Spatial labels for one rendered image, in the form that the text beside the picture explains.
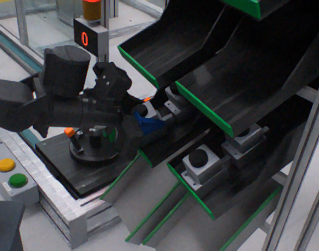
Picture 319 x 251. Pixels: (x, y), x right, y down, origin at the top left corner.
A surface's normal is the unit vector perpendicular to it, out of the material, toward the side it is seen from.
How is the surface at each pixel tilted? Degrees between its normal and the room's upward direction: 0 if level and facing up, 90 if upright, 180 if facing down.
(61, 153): 0
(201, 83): 25
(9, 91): 18
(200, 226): 45
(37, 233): 0
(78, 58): 14
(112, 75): 57
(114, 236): 0
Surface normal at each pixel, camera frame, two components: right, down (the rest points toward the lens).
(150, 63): -0.29, -0.64
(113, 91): 0.39, 0.60
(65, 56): 0.30, -0.83
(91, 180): 0.07, -0.81
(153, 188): -0.56, -0.40
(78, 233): 0.65, 0.48
